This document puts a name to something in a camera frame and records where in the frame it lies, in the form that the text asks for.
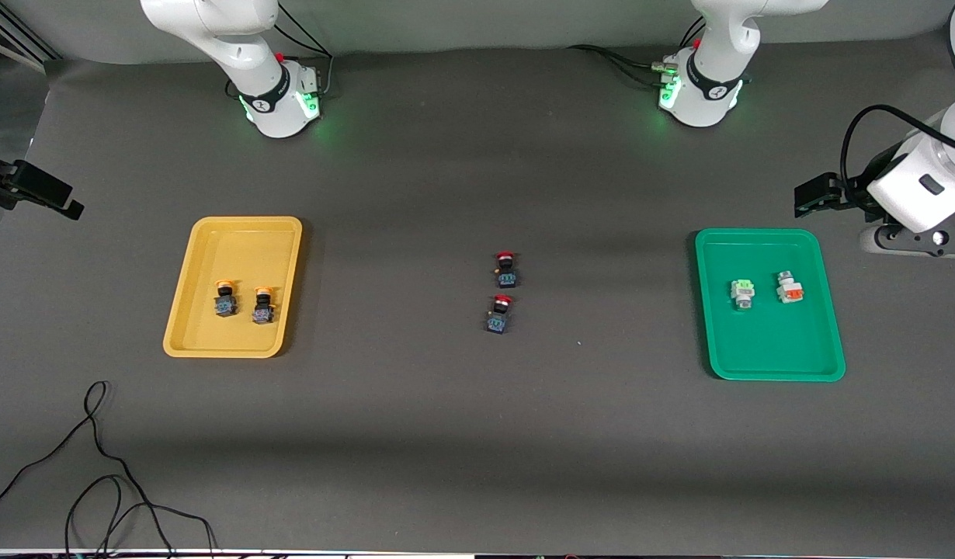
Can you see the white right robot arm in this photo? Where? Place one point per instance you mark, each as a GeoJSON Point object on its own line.
{"type": "Point", "coordinates": [237, 46]}

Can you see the dark grey table mat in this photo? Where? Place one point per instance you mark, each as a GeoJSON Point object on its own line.
{"type": "Point", "coordinates": [477, 466]}

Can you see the green button orange contact block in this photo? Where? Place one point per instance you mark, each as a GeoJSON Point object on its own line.
{"type": "Point", "coordinates": [791, 290]}

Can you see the aluminium frame profile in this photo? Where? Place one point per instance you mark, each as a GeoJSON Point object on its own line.
{"type": "Point", "coordinates": [12, 39]}

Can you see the red push button switch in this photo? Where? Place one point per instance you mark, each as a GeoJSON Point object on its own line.
{"type": "Point", "coordinates": [497, 321]}
{"type": "Point", "coordinates": [507, 278]}

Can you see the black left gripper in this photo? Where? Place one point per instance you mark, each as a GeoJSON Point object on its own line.
{"type": "Point", "coordinates": [855, 191]}

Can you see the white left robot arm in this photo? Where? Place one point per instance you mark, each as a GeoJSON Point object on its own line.
{"type": "Point", "coordinates": [710, 85]}

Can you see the yellow plastic tray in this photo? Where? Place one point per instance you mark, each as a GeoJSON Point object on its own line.
{"type": "Point", "coordinates": [233, 326]}

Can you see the green plastic tray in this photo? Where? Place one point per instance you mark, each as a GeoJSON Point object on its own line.
{"type": "Point", "coordinates": [769, 341]}

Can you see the yellow push button switch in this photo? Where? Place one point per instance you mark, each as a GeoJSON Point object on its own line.
{"type": "Point", "coordinates": [263, 312]}
{"type": "Point", "coordinates": [226, 305]}

